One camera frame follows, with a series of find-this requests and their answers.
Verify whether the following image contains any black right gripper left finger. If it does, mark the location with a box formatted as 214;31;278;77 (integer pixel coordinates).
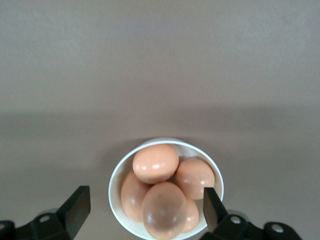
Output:
14;185;91;240

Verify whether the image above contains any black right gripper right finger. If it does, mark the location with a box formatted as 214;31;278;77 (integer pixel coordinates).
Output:
199;186;266;240

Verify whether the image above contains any brown egg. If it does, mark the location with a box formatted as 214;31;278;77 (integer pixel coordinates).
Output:
174;158;216;201
141;181;188;240
120;169;151;224
132;143;180;185
179;197;200;234

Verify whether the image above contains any white round bowl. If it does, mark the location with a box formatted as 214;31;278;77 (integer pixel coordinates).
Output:
107;136;225;240

